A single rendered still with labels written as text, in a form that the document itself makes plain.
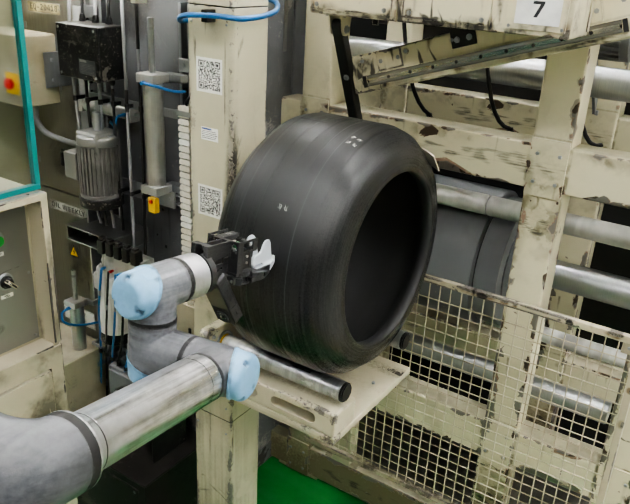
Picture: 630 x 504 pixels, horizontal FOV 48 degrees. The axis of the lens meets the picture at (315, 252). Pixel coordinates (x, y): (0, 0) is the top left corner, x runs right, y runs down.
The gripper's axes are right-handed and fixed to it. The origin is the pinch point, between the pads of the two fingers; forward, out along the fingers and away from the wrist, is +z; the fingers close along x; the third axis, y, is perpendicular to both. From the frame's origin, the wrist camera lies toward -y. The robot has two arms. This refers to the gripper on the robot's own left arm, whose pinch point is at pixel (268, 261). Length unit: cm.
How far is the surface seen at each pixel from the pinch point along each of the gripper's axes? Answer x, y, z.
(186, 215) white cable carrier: 40.9, -4.3, 21.5
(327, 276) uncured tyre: -10.7, -1.1, 4.6
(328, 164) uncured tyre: -4.3, 18.4, 10.6
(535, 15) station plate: -29, 50, 41
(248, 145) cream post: 25.9, 15.5, 24.3
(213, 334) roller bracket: 23.3, -27.7, 13.7
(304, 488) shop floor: 34, -114, 84
